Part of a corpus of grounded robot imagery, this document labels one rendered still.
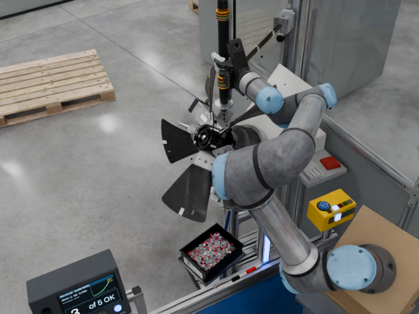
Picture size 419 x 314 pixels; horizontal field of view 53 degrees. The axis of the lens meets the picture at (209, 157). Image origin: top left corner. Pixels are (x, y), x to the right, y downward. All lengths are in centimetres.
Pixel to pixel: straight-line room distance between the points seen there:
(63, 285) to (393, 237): 100
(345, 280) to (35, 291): 87
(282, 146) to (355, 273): 43
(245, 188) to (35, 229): 246
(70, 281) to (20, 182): 246
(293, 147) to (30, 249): 248
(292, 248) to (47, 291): 71
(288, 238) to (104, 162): 268
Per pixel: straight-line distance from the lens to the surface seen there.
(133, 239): 302
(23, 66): 517
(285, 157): 97
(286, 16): 205
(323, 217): 169
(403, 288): 143
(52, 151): 396
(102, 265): 135
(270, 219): 111
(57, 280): 136
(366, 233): 145
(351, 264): 123
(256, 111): 165
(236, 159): 101
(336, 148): 232
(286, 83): 196
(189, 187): 183
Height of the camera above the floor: 230
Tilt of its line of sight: 40 degrees down
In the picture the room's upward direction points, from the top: 2 degrees counter-clockwise
